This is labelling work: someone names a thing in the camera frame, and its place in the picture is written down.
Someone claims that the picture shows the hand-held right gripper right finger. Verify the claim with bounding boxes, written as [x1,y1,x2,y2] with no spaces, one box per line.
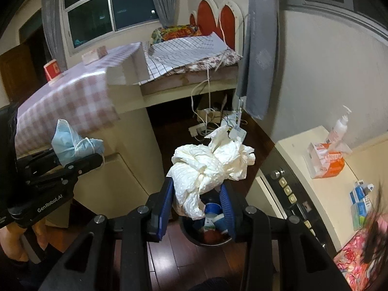
[219,183,352,291]

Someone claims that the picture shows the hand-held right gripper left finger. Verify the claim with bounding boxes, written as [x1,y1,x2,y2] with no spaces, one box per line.
[29,176,176,291]

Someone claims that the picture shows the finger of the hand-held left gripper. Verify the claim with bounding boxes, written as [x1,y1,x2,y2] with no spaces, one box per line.
[26,153,104,193]
[18,148,63,176]

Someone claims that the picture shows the blue paper cup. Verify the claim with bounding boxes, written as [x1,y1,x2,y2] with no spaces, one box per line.
[204,203,224,219]

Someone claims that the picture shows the blue face mask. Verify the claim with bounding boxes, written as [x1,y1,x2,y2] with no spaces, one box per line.
[51,119,105,166]

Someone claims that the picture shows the black trash bin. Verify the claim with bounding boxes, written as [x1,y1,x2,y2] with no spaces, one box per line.
[178,188,240,247]

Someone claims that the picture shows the white tissue paper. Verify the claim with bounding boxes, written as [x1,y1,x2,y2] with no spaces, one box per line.
[167,126,256,220]

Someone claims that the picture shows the person's left hand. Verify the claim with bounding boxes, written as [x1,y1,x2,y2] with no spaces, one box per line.
[0,227,29,263]

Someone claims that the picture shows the cream table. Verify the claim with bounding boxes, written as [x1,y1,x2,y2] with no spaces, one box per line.
[45,44,175,229]

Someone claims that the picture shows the black panel with buttons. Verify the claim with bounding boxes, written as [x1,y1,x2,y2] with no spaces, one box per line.
[255,141,337,252]

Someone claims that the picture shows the white power strip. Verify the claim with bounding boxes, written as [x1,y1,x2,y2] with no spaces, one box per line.
[188,123,210,137]

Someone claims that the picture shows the brown wooden door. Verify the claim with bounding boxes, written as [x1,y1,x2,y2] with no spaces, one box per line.
[0,41,46,104]

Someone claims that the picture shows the red paper cup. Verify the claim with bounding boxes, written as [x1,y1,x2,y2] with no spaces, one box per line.
[43,61,63,82]

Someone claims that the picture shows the small cardboard box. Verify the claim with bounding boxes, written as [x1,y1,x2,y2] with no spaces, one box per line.
[196,107,225,125]

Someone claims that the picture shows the white cabinet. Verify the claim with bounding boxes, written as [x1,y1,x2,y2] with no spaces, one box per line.
[274,124,388,249]

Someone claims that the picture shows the orange tissue pack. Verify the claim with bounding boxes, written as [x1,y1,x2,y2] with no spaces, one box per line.
[307,142,346,179]

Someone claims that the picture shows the pale green small box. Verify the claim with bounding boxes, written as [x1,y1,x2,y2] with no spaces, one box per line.
[351,200,373,231]

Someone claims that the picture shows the pink floral cloth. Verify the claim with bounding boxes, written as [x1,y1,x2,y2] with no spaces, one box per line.
[333,224,388,291]

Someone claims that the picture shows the blue white small box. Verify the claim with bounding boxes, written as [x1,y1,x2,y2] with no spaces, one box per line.
[350,180,375,207]

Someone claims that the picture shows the white pump bottle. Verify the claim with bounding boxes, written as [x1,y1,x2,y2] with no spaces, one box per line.
[329,105,352,146]

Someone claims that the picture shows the grey curtain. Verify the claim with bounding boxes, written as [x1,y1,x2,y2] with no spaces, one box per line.
[236,0,279,120]
[41,0,67,70]
[147,0,173,28]

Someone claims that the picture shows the dark hair strands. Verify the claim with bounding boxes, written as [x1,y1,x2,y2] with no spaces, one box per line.
[361,185,388,264]

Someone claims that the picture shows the white grid pattern blanket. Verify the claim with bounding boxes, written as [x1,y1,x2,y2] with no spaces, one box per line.
[142,32,228,81]

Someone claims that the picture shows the white framed window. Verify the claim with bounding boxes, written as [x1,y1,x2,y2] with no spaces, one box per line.
[62,0,161,53]

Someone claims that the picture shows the colourful floral pillow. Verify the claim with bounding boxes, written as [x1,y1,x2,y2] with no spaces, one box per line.
[151,24,202,44]

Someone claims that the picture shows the red white headboard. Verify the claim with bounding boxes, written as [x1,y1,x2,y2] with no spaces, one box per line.
[189,0,244,50]

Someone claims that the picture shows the cream bed frame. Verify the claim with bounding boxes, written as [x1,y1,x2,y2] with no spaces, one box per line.
[141,64,240,106]

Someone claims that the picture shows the white charging cable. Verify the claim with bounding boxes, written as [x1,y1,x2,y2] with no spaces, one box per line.
[190,21,231,135]

